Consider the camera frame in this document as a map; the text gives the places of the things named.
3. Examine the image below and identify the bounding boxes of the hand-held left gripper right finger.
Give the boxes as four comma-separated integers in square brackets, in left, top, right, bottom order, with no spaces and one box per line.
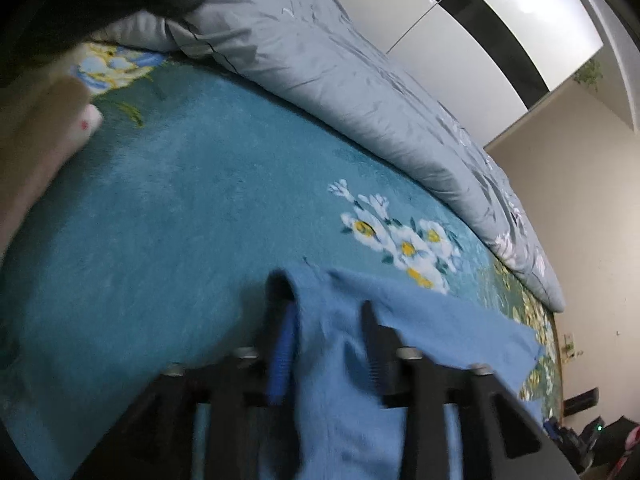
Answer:
[360,301,582,480]

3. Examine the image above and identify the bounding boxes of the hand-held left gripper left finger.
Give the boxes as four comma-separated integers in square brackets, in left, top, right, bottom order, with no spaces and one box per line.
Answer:
[72,270,302,480]

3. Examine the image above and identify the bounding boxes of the blue pants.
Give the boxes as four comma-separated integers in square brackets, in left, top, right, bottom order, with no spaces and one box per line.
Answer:
[192,265,546,480]

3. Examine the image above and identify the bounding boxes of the teal floral blanket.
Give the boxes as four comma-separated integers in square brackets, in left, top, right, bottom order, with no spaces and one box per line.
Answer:
[0,42,563,480]

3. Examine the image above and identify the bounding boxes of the black device with green light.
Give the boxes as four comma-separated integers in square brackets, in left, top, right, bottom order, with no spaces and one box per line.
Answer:
[544,412,640,477]

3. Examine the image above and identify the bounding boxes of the pink item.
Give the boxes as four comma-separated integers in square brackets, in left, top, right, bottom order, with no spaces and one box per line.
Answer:
[619,425,640,467]

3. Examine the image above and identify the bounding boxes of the grey-blue floral quilt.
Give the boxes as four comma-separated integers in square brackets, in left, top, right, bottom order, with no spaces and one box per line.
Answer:
[92,0,567,312]

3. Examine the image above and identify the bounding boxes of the white wardrobe with black stripe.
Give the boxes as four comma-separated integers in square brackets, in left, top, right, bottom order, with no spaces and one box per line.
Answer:
[300,0,640,150]

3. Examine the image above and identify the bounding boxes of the beige cloth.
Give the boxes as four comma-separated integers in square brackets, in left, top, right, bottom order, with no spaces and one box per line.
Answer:
[0,77,105,261]

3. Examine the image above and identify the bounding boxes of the green plant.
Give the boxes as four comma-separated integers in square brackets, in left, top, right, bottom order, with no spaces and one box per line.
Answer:
[572,57,604,94]

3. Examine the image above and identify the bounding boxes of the wall socket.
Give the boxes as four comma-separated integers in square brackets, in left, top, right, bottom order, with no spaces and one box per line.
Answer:
[562,332,584,364]

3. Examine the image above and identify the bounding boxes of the black bar by wall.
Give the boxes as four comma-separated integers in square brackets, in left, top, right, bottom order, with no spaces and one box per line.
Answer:
[564,389,601,417]

